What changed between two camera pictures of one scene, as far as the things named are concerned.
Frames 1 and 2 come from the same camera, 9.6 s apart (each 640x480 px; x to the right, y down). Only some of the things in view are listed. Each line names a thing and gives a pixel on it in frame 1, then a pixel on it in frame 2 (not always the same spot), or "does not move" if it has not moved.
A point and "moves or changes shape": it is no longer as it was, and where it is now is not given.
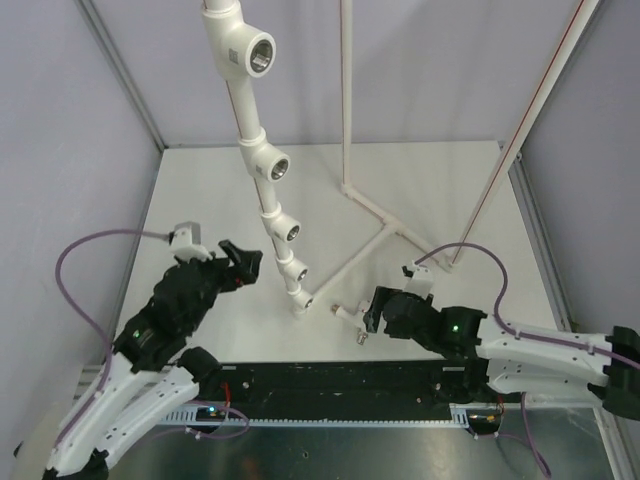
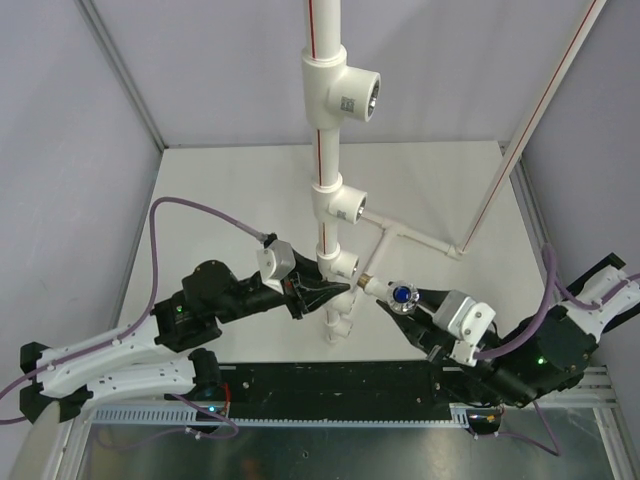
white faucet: (356, 320) moves or changes shape
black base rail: (338, 390) does not move
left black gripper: (246, 273) -> (308, 296)
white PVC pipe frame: (240, 57) -> (332, 89)
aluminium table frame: (522, 441) does not move
